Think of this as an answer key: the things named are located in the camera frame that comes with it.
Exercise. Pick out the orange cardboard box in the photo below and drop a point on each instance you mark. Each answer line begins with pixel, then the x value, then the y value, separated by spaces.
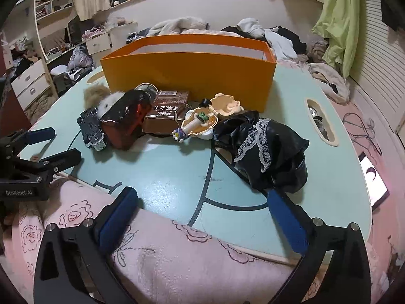
pixel 189 76

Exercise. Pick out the black clothing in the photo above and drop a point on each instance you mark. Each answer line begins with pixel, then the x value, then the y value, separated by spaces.
pixel 296 41

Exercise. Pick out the brown furry cloth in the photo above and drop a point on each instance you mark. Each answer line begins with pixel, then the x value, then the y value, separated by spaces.
pixel 318 50

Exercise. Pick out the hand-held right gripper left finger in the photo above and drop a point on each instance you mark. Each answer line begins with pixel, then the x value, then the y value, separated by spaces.
pixel 117 218

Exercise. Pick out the white fluffy garment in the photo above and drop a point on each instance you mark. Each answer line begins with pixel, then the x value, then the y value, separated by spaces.
pixel 177 25

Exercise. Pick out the dark hanging garment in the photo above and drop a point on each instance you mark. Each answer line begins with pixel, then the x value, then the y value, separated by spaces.
pixel 392 12

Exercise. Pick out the white drawer cabinet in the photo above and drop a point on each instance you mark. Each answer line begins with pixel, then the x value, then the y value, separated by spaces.
pixel 30 82

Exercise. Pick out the small doll figure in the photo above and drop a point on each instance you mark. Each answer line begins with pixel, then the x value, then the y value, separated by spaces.
pixel 193 123

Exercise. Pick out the cream shell-shaped toy case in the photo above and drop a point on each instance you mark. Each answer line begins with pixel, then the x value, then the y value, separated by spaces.
pixel 226 104

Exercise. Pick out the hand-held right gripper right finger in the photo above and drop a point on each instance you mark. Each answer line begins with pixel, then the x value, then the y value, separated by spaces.
pixel 288 224

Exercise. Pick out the beige clothing pile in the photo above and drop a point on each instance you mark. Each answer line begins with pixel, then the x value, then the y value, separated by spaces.
pixel 330 80

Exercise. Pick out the black garment with lace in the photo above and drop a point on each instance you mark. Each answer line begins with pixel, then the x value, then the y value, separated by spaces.
pixel 278 152

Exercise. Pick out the small white drawer unit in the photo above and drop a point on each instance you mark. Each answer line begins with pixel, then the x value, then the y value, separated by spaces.
pixel 98 44

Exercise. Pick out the tablet with lit screen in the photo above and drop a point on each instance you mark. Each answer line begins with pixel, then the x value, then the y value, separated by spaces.
pixel 375 180

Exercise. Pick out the grey plastic bag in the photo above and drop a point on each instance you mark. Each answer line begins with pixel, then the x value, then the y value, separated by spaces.
pixel 79 58

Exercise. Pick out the white sweatshirt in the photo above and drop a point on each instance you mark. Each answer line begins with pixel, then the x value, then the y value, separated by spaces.
pixel 251 27

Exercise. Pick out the black toy car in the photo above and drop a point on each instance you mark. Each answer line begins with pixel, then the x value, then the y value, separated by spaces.
pixel 90 129

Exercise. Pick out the white louvred closet door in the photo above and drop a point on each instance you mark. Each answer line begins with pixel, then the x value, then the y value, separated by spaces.
pixel 376 69

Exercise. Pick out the brown and white furry toy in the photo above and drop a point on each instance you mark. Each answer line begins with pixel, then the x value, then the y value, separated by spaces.
pixel 107 101

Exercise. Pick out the brown drink carton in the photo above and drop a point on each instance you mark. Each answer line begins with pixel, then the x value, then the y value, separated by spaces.
pixel 164 110

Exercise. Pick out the light green desktop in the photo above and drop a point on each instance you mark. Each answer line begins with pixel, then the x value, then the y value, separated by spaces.
pixel 164 180

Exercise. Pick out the dark red cabinet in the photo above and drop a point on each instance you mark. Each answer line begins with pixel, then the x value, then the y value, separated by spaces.
pixel 12 114

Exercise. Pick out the light green hanging cloth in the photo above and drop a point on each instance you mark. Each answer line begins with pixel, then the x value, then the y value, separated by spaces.
pixel 341 22

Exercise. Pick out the dark brown pouch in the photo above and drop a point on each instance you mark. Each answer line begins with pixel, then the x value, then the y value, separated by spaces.
pixel 123 117

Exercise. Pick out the white bookshelf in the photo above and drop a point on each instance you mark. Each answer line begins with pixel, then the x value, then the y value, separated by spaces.
pixel 53 19

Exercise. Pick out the metal tin can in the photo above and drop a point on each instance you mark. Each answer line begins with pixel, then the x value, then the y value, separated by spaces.
pixel 148 90

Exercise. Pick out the white shirt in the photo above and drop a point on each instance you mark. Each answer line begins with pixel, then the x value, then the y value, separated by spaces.
pixel 281 46

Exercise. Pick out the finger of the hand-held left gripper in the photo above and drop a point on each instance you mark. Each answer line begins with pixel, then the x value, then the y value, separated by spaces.
pixel 60 160
pixel 41 134

